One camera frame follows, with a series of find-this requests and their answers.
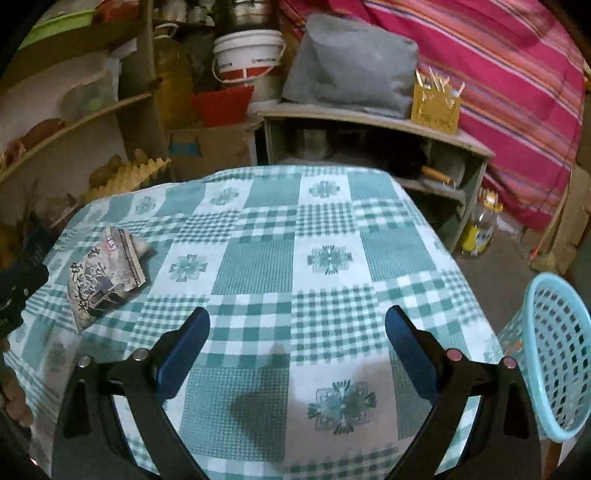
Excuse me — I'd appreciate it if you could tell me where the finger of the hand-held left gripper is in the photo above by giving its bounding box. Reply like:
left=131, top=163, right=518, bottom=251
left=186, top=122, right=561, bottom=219
left=9, top=264, right=49, bottom=297

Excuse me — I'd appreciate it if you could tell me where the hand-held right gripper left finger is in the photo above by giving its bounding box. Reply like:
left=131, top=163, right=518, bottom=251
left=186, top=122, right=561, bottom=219
left=52, top=306, right=212, bottom=480

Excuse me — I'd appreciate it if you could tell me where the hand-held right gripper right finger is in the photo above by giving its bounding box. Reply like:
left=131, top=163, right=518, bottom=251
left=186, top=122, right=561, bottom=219
left=385, top=305, right=544, bottom=480

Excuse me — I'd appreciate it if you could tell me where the grey printed packet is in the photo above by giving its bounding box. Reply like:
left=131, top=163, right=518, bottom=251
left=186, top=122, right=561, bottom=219
left=67, top=226, right=148, bottom=334

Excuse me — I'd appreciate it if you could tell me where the light blue plastic basket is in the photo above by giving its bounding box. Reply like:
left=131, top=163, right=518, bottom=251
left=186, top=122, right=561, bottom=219
left=496, top=272, right=591, bottom=443

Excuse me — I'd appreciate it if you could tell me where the person's left hand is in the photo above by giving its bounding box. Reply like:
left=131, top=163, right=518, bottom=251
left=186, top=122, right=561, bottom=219
left=0, top=339, right=34, bottom=428

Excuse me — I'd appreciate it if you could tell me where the green white checked tablecloth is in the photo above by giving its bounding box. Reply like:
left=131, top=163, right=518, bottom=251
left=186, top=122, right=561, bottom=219
left=4, top=165, right=506, bottom=480

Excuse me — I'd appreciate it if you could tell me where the large potato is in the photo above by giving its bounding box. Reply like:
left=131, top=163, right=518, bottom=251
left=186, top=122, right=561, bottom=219
left=90, top=154, right=123, bottom=186

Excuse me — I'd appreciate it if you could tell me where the yellow egg tray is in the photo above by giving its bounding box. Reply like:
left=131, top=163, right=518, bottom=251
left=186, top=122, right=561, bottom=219
left=83, top=157, right=171, bottom=201

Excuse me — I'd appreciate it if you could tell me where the small cooking oil bottle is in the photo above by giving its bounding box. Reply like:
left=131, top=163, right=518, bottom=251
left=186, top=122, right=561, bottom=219
left=461, top=196, right=504, bottom=258

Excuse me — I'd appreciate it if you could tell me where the brown sweet potato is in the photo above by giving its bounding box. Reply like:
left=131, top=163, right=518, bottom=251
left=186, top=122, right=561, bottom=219
left=21, top=117, right=65, bottom=148

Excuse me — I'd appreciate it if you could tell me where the clear plastic container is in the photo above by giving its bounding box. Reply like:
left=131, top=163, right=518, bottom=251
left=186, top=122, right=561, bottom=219
left=62, top=71, right=116, bottom=121

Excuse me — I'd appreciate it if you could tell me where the black pan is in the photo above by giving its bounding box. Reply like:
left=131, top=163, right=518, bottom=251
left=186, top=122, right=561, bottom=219
left=369, top=138, right=432, bottom=178

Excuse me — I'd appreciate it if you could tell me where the cardboard sheet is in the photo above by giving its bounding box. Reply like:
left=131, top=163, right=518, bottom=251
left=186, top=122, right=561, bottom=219
left=531, top=161, right=591, bottom=278

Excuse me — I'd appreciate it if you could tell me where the cardboard box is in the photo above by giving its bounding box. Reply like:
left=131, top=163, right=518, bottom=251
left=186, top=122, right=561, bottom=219
left=166, top=121, right=259, bottom=182

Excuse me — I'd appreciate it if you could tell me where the wooden cabinet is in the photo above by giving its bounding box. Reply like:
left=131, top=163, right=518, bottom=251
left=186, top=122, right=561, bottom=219
left=259, top=102, right=496, bottom=252

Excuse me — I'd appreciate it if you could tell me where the wooden shelf unit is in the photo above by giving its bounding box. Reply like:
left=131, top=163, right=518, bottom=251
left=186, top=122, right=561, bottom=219
left=0, top=0, right=162, bottom=199

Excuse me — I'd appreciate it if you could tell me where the large yellow oil jug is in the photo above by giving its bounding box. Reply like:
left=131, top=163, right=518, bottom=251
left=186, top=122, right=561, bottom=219
left=154, top=23, right=195, bottom=130

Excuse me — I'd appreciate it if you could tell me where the yellow cutlery holder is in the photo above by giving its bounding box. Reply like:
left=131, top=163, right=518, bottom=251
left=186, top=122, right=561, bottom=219
left=411, top=84, right=462, bottom=136

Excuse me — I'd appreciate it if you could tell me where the green plastic tray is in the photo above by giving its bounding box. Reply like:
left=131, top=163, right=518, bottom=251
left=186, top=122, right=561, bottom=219
left=18, top=10, right=98, bottom=49

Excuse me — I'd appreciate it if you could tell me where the red plastic basin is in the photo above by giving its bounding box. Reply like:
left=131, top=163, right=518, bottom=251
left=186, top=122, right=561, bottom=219
left=191, top=85, right=256, bottom=127

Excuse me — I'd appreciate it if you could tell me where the bundle of wooden utensils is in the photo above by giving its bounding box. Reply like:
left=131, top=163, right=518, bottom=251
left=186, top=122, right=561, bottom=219
left=416, top=67, right=466, bottom=99

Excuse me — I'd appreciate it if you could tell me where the white plastic tub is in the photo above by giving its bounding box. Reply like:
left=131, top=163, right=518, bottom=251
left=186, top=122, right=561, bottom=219
left=252, top=78, right=285, bottom=105

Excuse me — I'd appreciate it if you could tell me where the red container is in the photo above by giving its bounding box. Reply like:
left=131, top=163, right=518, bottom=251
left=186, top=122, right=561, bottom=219
left=92, top=0, right=139, bottom=21

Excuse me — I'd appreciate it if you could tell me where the pink striped blanket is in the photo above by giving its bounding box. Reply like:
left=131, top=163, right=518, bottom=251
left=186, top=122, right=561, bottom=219
left=277, top=0, right=591, bottom=236

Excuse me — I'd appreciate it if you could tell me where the grey cushion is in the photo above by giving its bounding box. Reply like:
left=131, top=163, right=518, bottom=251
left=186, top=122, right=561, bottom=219
left=281, top=13, right=420, bottom=118

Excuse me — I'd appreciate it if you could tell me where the group of metal jars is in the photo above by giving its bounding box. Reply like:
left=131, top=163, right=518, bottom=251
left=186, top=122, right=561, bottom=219
left=157, top=0, right=218, bottom=24

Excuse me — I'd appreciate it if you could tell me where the white plastic bucket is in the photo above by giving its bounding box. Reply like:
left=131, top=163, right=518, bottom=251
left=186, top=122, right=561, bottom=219
left=212, top=30, right=286, bottom=86

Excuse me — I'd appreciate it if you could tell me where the metal pot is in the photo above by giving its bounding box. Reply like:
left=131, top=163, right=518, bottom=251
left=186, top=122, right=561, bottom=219
left=228, top=0, right=274, bottom=33

